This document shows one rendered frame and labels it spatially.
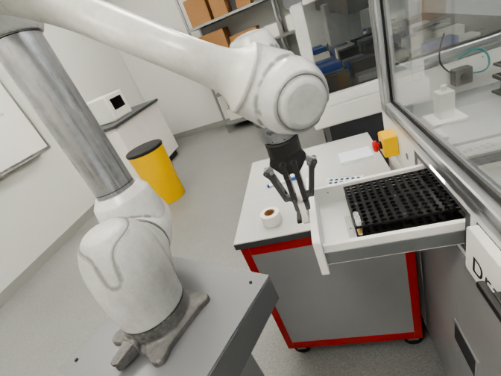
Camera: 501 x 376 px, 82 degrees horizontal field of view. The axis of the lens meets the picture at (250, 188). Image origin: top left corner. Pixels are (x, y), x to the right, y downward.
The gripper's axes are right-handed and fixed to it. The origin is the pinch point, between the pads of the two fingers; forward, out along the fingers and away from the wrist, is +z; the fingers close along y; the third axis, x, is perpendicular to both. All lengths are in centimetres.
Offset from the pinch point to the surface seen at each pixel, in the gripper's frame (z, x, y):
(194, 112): 56, 436, -193
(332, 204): 10.3, 13.4, 7.0
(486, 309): 20.0, -18.5, 31.5
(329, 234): 10.2, 0.6, 4.6
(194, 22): -67, 386, -118
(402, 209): 3.9, -2.6, 22.0
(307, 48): -25, 83, 12
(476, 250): 3.9, -17.6, 29.7
